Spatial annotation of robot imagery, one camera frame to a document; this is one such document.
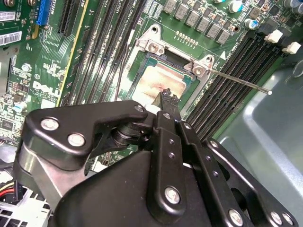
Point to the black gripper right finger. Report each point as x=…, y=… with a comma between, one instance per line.
x=211, y=166

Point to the metal cpu locking lever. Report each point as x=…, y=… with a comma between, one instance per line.
x=239, y=81
x=121, y=75

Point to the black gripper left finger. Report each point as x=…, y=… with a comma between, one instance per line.
x=71, y=123

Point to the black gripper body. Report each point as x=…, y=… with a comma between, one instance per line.
x=106, y=189

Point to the cpu with silver top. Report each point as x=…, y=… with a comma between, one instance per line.
x=156, y=78

